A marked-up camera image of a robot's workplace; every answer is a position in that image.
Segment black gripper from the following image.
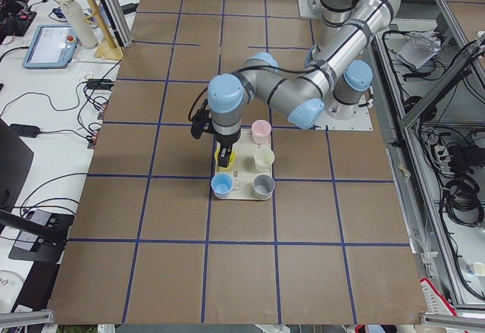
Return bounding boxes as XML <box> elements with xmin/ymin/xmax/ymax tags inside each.
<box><xmin>215</xmin><ymin>133</ymin><xmax>240</xmax><ymax>168</ymax></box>

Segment light blue ikea cup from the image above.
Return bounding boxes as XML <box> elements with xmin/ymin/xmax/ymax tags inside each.
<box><xmin>211</xmin><ymin>173</ymin><xmax>233</xmax><ymax>199</ymax></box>

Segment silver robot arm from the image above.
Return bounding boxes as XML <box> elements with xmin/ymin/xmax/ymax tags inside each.
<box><xmin>199</xmin><ymin>0</ymin><xmax>401</xmax><ymax>167</ymax></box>

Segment yellow ikea cup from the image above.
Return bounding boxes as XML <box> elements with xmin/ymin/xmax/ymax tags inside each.
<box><xmin>214</xmin><ymin>149</ymin><xmax>236</xmax><ymax>172</ymax></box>

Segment cream ikea cup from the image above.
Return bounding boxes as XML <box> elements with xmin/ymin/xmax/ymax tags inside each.
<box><xmin>253</xmin><ymin>148</ymin><xmax>275</xmax><ymax>172</ymax></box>

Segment pink ikea cup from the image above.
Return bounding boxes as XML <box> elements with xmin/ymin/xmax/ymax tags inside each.
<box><xmin>251</xmin><ymin>119</ymin><xmax>272</xmax><ymax>145</ymax></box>

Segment grey ikea cup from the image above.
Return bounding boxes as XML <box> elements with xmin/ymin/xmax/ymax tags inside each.
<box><xmin>252</xmin><ymin>174</ymin><xmax>275</xmax><ymax>199</ymax></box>

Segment cream serving tray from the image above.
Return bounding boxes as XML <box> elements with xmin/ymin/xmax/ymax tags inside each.
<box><xmin>214</xmin><ymin>129</ymin><xmax>273</xmax><ymax>200</ymax></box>

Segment wooden mug tree stand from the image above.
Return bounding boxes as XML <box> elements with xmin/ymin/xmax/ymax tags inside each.
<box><xmin>85</xmin><ymin>0</ymin><xmax>123</xmax><ymax>61</ymax></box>

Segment cream insulated bottle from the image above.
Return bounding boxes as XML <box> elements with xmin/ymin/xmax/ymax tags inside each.
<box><xmin>58</xmin><ymin>0</ymin><xmax>98</xmax><ymax>49</ymax></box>

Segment upper blue teach pendant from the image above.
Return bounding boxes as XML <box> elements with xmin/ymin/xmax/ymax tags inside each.
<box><xmin>22</xmin><ymin>25</ymin><xmax>77</xmax><ymax>69</ymax></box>

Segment black power brick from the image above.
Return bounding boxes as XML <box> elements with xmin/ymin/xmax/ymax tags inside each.
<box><xmin>9</xmin><ymin>124</ymin><xmax>41</xmax><ymax>138</ymax></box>

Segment black monitor stand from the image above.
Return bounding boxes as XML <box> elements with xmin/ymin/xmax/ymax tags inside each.
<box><xmin>1</xmin><ymin>122</ymin><xmax>74</xmax><ymax>263</ymax></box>

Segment crumpled white paper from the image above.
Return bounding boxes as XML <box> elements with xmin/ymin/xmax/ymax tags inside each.
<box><xmin>396</xmin><ymin>30</ymin><xmax>441</xmax><ymax>70</ymax></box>

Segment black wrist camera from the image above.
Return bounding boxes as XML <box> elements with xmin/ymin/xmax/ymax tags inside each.
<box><xmin>188</xmin><ymin>99</ymin><xmax>214</xmax><ymax>140</ymax></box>

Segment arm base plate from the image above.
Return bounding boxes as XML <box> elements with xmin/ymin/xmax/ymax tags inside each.
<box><xmin>297</xmin><ymin>0</ymin><xmax>322</xmax><ymax>19</ymax></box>
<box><xmin>314</xmin><ymin>83</ymin><xmax>374</xmax><ymax>131</ymax></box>

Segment aluminium frame post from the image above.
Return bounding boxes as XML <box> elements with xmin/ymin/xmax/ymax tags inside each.
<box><xmin>100</xmin><ymin>0</ymin><xmax>133</xmax><ymax>48</ymax></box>

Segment coiled black cables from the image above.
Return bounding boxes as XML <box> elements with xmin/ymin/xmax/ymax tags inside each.
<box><xmin>440</xmin><ymin>179</ymin><xmax>485</xmax><ymax>228</ymax></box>

